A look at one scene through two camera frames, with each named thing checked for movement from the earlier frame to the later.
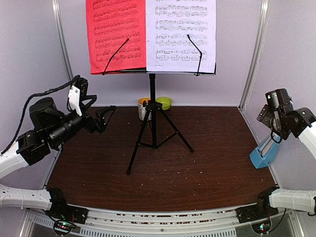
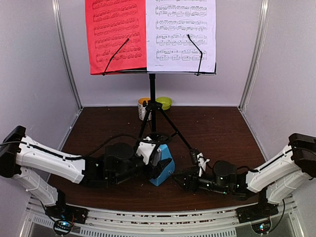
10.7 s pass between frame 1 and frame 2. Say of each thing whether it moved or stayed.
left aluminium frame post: stayed
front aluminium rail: stayed
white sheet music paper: stayed
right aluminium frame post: stayed
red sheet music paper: stayed
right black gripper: moved
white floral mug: stayed
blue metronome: moved
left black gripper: moved
